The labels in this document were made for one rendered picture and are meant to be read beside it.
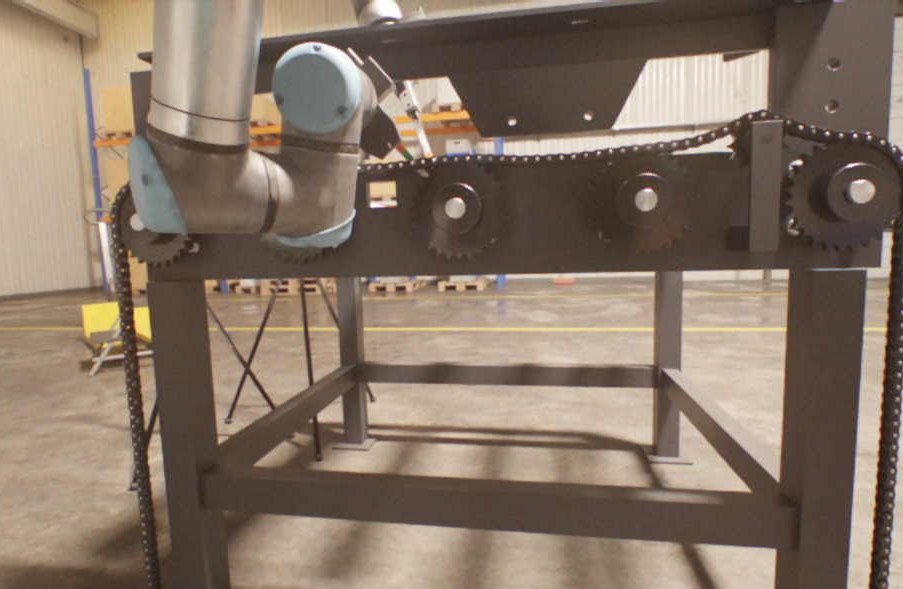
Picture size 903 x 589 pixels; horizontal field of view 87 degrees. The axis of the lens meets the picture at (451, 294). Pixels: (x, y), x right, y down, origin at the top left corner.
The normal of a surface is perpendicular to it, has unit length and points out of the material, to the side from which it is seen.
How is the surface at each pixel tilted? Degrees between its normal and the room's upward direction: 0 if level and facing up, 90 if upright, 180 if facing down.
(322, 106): 96
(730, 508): 90
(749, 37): 90
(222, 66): 118
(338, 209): 105
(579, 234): 90
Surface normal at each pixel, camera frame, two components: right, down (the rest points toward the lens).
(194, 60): 0.18, 0.50
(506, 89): -0.17, 0.11
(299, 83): 0.02, 0.21
